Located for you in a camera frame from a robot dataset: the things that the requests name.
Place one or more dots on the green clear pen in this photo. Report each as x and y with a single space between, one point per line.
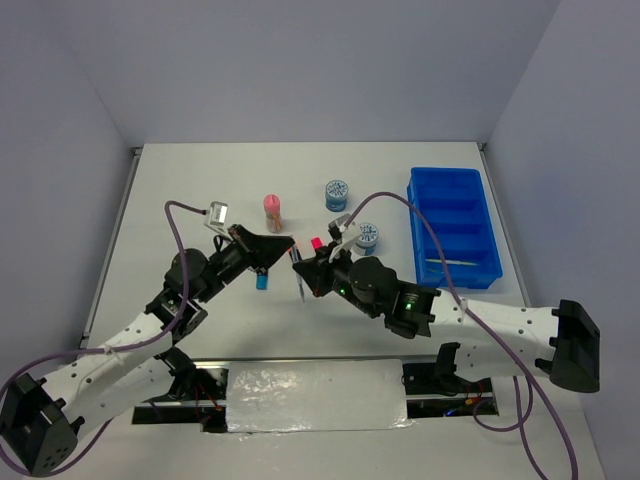
462 263

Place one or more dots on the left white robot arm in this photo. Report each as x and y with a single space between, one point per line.
43 419

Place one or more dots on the blue clear pen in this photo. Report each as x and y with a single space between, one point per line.
295 259

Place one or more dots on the pink-capped clear bottle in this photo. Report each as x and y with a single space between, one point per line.
272 209

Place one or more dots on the blue-capped black highlighter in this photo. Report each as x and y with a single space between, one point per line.
262 279

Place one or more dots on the pink-capped black highlighter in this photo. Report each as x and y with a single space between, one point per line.
317 244

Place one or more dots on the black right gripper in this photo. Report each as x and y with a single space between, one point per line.
317 269

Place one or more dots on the grey-blue paint jar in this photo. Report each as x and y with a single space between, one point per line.
365 245

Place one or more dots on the blue compartment bin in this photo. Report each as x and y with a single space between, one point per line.
453 201

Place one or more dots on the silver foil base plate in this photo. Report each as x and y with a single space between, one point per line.
316 396

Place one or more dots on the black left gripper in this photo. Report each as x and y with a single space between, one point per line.
259 252

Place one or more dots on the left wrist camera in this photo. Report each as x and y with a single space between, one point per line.
216 216

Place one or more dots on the blue paint jar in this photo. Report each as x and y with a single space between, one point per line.
336 195

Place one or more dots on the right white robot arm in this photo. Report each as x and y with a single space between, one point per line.
474 339

